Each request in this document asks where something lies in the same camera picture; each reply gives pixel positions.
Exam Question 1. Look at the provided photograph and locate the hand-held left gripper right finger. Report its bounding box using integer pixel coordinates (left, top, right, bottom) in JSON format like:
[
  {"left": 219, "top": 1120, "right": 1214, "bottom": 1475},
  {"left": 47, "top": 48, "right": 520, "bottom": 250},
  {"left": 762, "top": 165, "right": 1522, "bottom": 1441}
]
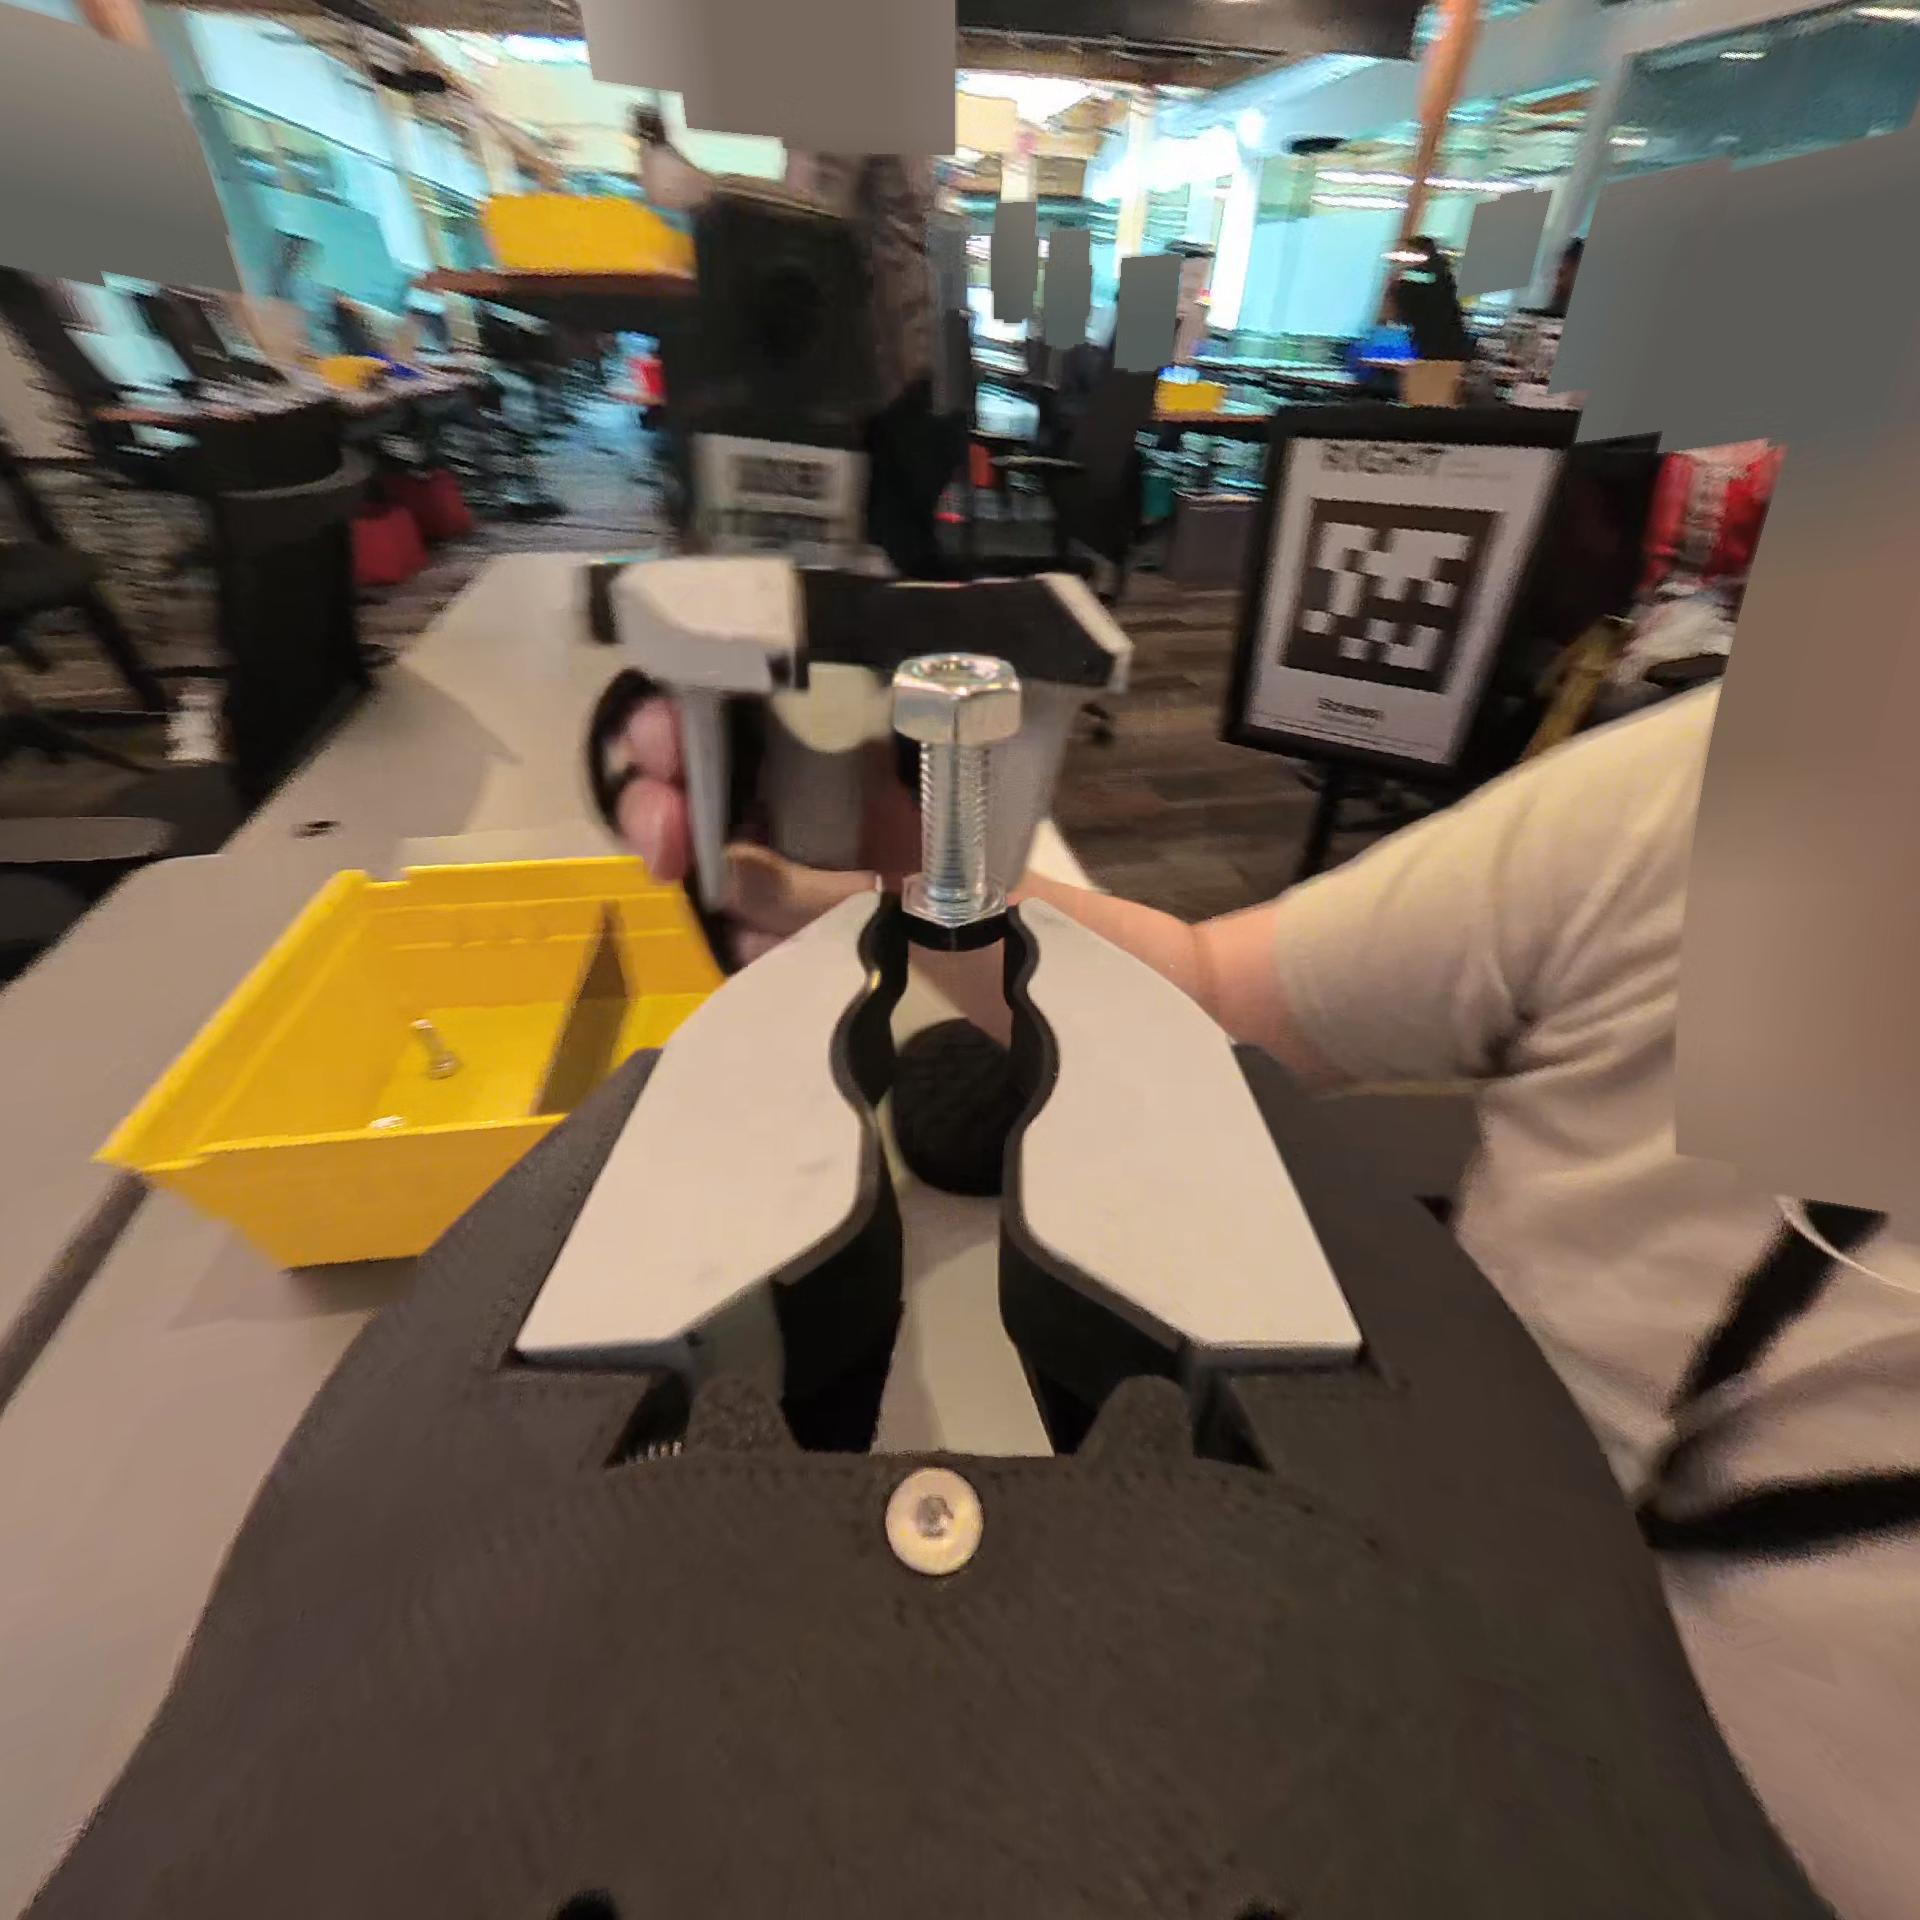
[{"left": 1000, "top": 900, "right": 1368, "bottom": 1370}]

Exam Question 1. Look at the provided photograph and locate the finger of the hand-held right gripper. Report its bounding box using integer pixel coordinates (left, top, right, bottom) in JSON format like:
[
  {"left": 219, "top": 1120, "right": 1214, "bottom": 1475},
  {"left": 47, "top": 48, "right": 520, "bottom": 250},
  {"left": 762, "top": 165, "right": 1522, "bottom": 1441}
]
[
  {"left": 577, "top": 556, "right": 814, "bottom": 697},
  {"left": 998, "top": 574, "right": 1137, "bottom": 697}
]

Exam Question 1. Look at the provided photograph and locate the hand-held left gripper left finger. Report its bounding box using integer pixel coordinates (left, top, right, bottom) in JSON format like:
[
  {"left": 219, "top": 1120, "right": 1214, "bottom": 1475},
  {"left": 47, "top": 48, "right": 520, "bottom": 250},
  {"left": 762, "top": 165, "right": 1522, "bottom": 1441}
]
[{"left": 515, "top": 892, "right": 903, "bottom": 1370}]

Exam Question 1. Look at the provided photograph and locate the large silver hex bolt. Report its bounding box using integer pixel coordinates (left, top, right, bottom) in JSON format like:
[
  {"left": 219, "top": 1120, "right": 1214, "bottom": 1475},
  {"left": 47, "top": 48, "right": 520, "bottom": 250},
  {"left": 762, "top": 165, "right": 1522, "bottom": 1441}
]
[{"left": 891, "top": 652, "right": 1026, "bottom": 905}]

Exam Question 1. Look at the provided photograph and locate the silver hex nut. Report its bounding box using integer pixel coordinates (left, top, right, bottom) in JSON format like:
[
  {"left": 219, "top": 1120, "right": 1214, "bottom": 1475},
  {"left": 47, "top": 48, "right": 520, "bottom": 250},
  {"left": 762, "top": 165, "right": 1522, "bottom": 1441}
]
[{"left": 900, "top": 877, "right": 1011, "bottom": 952}]

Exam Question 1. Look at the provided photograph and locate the yellow plastic bin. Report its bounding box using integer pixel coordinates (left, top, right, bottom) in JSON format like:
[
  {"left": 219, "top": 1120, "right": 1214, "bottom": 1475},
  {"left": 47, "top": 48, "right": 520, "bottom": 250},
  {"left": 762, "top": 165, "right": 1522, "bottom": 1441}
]
[
  {"left": 94, "top": 853, "right": 732, "bottom": 1270},
  {"left": 478, "top": 189, "right": 702, "bottom": 280}
]

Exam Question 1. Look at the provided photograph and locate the person's right forearm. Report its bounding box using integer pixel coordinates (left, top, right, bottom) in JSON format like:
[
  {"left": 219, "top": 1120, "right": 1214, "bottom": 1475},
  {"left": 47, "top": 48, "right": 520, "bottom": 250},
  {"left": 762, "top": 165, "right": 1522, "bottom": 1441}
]
[{"left": 1020, "top": 876, "right": 1316, "bottom": 1092}]

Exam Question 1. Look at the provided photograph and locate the person's right hand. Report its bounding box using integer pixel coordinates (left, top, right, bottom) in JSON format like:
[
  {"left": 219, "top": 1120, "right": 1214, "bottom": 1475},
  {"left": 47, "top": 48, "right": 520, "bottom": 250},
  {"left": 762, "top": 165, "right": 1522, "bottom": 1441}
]
[{"left": 616, "top": 696, "right": 1039, "bottom": 1041}]

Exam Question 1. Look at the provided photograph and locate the black framed marker sign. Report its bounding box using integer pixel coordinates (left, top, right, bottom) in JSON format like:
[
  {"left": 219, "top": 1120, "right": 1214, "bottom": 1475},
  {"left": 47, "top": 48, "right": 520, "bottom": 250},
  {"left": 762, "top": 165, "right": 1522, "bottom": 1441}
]
[{"left": 1219, "top": 402, "right": 1580, "bottom": 778}]

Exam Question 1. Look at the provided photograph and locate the wooden top standing desk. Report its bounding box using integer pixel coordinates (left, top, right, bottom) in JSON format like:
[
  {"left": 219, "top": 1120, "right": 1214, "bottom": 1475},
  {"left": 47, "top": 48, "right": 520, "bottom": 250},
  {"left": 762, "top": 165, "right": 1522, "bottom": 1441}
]
[{"left": 416, "top": 266, "right": 712, "bottom": 338}]

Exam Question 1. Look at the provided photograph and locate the red bag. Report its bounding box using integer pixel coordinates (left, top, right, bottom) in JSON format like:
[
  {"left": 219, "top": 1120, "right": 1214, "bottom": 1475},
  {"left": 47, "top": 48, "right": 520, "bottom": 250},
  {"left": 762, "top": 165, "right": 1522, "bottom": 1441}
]
[{"left": 352, "top": 469, "right": 478, "bottom": 589}]

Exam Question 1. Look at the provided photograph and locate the yellow black strap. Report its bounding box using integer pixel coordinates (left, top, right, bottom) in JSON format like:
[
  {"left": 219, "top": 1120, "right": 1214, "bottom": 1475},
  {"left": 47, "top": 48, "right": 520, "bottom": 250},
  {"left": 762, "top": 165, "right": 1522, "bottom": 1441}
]
[{"left": 1528, "top": 620, "right": 1626, "bottom": 754}]

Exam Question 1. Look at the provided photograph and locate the black shoulder strap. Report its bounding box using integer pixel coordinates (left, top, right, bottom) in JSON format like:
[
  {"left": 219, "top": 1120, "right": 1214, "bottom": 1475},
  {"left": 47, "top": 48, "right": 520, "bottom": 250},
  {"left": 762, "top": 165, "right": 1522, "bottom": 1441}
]
[{"left": 1632, "top": 1198, "right": 1896, "bottom": 1557}]

